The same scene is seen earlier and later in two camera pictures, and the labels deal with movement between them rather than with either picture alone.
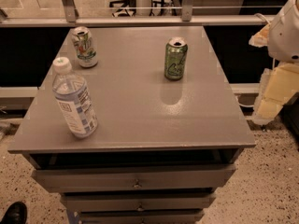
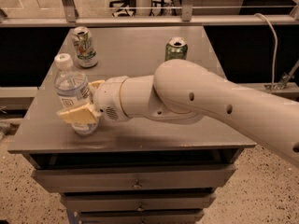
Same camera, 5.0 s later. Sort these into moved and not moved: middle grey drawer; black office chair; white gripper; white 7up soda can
Moved: white gripper
Not moved: white 7up soda can; middle grey drawer; black office chair
